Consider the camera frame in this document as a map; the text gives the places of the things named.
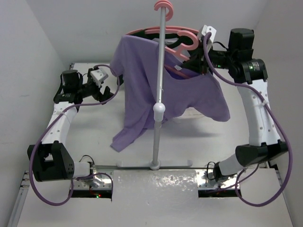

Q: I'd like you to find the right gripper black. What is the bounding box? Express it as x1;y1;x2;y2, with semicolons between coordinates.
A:
181;41;235;75

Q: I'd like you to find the pink hanger front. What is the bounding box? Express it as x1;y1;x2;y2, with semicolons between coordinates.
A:
163;30;200;79

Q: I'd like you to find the pink hanger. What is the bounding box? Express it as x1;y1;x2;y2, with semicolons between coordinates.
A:
127;26;199;35
163;30;200;79

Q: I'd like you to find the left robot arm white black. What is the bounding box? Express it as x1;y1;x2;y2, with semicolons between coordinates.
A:
27;67;114;182

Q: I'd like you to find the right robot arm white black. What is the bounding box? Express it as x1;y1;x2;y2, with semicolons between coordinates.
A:
197;26;288;182

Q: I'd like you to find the white and green raglan shirt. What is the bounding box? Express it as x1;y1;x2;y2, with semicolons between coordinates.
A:
127;30;194;49

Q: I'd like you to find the pink hanger under raglan shirt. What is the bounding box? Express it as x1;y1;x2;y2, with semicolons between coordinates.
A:
127;26;199;35

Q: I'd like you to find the grey clothes rack stand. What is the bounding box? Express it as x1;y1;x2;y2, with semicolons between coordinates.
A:
117;0;193;170

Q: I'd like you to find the pink hook at pole top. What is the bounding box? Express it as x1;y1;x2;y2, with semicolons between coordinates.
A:
153;0;175;22

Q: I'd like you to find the white front cover board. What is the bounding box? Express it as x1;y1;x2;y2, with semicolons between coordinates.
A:
18;171;292;227

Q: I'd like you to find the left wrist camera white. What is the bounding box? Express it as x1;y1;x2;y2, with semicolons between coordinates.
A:
91;69;108;87

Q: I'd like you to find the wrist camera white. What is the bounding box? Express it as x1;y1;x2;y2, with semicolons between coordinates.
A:
91;69;108;87
197;25;217;48

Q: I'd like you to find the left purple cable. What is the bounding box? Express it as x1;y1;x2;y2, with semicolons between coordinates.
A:
28;65;121;206

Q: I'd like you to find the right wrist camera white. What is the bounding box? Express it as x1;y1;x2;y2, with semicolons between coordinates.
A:
197;25;217;48

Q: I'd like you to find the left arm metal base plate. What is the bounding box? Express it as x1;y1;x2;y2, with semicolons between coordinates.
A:
73;171;114;191

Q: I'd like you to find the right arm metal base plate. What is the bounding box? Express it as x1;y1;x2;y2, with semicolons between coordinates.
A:
196;168;237;190

